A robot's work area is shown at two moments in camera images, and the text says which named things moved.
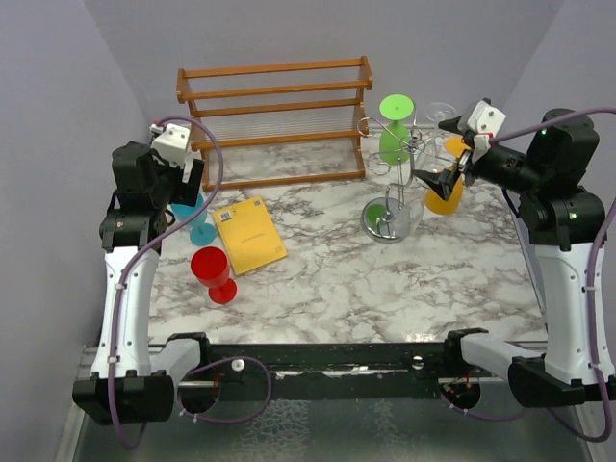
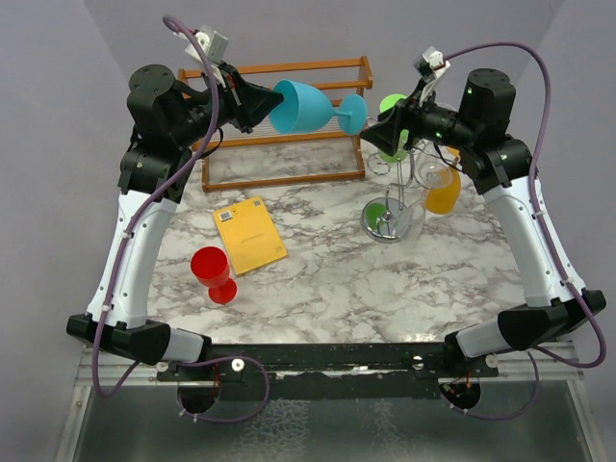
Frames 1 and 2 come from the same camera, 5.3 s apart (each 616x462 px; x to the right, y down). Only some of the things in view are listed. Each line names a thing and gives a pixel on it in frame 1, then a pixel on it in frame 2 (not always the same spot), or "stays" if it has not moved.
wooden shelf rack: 278,123 stays
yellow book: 249,235 stays
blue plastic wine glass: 201,233 → 303,110
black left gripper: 186,192 → 248,103
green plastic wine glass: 395,139 stays
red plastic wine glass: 211,266 stays
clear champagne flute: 436,156 stays
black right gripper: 443,182 → 384,133
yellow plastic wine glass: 437,205 stays
